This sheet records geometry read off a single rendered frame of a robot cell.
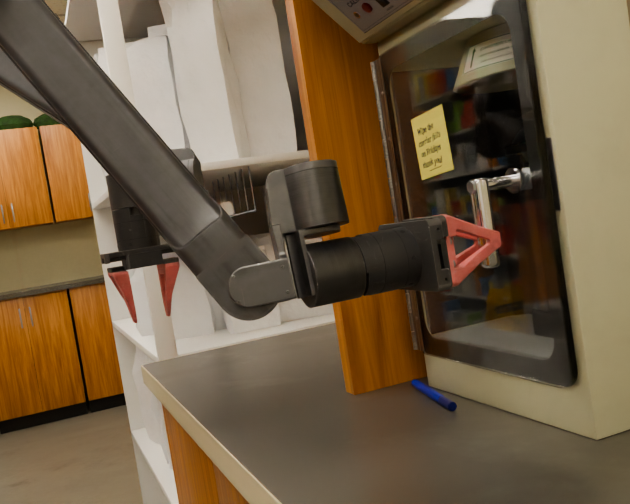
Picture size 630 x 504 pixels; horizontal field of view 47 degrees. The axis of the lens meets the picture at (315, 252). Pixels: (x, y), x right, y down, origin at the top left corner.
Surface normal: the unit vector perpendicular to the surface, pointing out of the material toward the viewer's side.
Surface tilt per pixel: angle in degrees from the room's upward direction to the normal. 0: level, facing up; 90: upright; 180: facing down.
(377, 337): 90
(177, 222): 76
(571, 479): 0
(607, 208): 90
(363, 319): 90
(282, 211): 83
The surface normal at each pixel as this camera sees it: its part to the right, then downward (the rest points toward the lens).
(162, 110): -0.33, 0.25
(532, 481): -0.15, -0.99
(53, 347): 0.37, 0.00
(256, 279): 0.11, -0.09
